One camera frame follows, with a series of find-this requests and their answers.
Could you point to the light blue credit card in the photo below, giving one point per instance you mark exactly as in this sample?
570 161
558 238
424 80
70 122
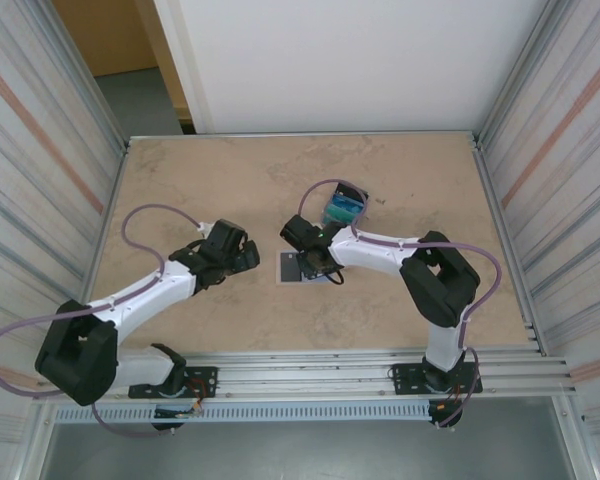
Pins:
312 282

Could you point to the grey-blue pouch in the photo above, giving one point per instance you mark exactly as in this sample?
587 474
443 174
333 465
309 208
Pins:
292 283

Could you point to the black credit card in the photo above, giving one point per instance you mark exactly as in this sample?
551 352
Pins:
355 192

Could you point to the white door frame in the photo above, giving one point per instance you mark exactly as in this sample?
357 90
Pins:
190 75

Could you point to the thin aluminium table edge rail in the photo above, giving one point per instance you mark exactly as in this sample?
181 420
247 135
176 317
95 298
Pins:
300 134

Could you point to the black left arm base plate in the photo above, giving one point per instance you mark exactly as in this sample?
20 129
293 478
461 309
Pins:
207 372

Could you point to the wooden door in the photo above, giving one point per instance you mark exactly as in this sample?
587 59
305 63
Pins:
105 35

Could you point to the aluminium table side rail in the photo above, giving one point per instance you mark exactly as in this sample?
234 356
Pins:
495 200
112 200

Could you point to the aluminium rail beam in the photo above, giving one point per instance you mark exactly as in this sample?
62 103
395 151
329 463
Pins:
305 372

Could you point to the black mounting clamp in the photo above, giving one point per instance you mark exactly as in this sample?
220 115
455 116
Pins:
167 426
437 416

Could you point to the aluminium frame post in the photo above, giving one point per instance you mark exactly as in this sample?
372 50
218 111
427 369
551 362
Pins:
87 85
512 85

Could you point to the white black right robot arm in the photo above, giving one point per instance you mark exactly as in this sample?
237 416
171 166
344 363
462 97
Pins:
370 252

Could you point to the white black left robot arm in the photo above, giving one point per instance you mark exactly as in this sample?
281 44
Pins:
145 295

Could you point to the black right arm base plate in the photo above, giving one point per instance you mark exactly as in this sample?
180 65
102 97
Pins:
405 380

